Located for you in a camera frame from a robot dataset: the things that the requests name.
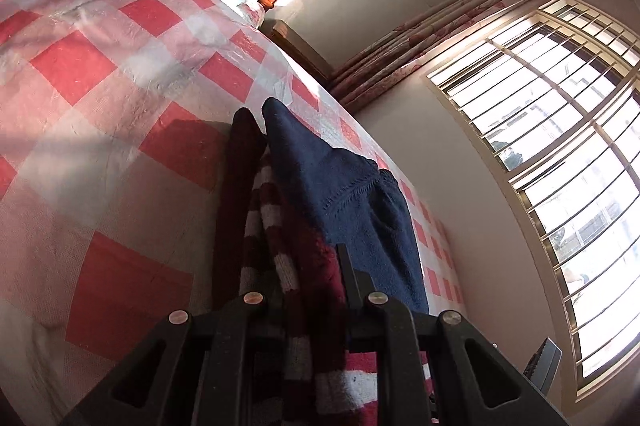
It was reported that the dark wooden nightstand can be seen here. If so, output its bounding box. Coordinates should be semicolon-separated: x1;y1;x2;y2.
262;19;334;82

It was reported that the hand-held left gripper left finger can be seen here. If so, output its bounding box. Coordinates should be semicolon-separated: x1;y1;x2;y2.
60;291;285;426

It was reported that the window with metal grille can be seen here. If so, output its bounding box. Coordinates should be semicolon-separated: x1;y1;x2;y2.
426;0;640;403

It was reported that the red grey striped navy sweater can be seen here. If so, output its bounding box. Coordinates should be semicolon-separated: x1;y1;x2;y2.
212;96;452;426

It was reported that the pink floral curtain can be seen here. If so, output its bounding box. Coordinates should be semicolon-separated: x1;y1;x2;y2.
327;0;577;115

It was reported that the pink white checkered bed sheet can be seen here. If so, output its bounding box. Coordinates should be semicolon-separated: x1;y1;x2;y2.
0;0;470;426

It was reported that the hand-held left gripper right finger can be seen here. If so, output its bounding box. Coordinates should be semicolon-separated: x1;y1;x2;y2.
335;244;572;426

